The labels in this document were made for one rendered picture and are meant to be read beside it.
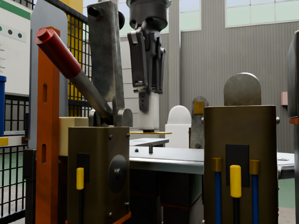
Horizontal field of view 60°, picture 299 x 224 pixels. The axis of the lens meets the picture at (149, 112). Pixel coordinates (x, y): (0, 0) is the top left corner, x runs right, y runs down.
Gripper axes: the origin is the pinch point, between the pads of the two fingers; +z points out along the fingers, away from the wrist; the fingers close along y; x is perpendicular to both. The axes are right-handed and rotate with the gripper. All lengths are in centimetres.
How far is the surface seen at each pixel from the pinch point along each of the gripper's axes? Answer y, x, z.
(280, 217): 66, -25, 38
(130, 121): -13.2, -3.2, 2.0
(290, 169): -8.6, -22.9, 7.9
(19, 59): 16, 54, -19
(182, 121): 584, 167, -1
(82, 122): -12.5, 5.7, 2.2
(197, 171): -10.5, -11.9, 8.6
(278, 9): 711, -60, -300
